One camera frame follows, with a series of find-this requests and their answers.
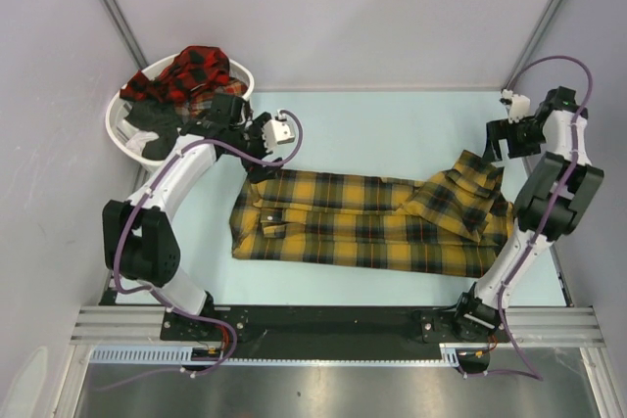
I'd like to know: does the white garment in basket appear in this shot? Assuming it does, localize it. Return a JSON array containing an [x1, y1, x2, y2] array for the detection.
[[125, 130, 159, 156]]

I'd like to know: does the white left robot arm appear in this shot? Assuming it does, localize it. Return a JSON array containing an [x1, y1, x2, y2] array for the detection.
[[102, 94, 301, 340]]

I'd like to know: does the red black checkered shirt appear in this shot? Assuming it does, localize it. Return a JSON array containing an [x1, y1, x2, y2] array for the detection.
[[120, 46, 230, 104]]

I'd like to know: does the red tan plaid shirt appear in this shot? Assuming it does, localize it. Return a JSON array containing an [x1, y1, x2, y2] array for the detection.
[[185, 78, 249, 125]]

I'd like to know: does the yellow plaid long sleeve shirt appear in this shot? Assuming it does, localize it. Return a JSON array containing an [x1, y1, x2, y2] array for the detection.
[[229, 151, 513, 278]]

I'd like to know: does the white cable duct rail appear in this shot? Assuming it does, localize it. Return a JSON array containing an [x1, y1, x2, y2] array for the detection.
[[89, 342, 496, 371]]

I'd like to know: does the aluminium frame rail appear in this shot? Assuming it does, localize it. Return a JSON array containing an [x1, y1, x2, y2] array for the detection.
[[70, 305, 166, 346]]

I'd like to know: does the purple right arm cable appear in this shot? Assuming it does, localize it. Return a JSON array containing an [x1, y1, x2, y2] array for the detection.
[[459, 54, 595, 382]]

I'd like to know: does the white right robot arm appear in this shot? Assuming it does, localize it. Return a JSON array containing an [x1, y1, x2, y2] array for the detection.
[[452, 87, 604, 342]]

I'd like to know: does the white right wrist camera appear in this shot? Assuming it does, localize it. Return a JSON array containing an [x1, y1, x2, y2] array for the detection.
[[500, 89, 531, 123]]

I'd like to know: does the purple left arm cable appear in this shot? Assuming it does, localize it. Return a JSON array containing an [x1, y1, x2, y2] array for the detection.
[[97, 111, 305, 380]]

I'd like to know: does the dark grey garment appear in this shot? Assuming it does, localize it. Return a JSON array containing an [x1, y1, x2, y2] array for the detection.
[[122, 101, 191, 161]]

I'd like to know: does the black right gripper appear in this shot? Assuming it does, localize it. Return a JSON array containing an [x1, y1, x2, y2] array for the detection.
[[482, 116, 547, 163]]

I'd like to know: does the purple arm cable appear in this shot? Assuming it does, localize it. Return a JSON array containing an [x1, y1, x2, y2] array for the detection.
[[459, 54, 595, 382], [97, 111, 305, 380]]

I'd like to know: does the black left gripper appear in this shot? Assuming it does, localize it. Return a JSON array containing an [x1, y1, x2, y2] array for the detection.
[[224, 113, 283, 183]]

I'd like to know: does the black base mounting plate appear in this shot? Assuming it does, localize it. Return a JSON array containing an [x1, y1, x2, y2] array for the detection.
[[160, 303, 510, 361]]

